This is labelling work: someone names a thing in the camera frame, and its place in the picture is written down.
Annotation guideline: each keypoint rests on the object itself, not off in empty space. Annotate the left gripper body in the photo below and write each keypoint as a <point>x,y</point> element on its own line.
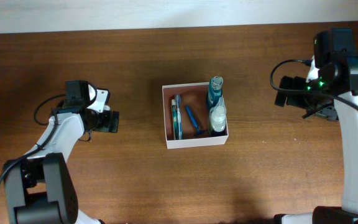
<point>103,122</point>

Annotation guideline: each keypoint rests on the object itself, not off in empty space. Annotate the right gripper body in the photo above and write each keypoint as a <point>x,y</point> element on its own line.
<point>320,104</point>

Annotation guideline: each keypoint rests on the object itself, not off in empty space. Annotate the Colgate toothpaste tube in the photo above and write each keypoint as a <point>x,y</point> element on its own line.
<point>174,118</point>

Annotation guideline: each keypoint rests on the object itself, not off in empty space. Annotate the blue toothbrush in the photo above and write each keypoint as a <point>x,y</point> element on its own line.
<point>178,100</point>

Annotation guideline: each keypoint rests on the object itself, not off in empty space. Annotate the blue disposable razor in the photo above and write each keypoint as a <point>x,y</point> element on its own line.
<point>195,121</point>

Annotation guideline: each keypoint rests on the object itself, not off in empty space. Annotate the clear pump soap bottle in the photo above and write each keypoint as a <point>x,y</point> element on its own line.
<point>217,118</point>

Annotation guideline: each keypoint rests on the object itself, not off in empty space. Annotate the blue mouthwash bottle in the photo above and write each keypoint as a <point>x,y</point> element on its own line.
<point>215,91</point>

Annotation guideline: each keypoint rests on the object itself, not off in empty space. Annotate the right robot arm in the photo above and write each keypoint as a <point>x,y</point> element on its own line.
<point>329,91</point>

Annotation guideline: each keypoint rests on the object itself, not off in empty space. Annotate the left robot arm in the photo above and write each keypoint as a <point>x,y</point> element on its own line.
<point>38,185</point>

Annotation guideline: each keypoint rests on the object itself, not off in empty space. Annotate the white cardboard box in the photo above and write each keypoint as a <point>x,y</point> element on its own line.
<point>193,95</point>

